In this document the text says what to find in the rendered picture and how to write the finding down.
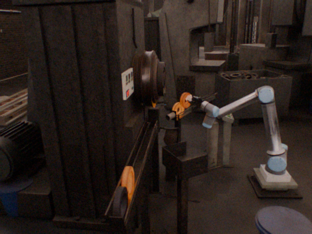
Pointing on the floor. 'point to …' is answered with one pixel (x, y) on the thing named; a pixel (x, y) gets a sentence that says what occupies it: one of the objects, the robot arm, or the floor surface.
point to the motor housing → (169, 135)
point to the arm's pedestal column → (275, 194)
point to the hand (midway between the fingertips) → (185, 98)
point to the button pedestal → (227, 163)
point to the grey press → (293, 47)
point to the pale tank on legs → (244, 24)
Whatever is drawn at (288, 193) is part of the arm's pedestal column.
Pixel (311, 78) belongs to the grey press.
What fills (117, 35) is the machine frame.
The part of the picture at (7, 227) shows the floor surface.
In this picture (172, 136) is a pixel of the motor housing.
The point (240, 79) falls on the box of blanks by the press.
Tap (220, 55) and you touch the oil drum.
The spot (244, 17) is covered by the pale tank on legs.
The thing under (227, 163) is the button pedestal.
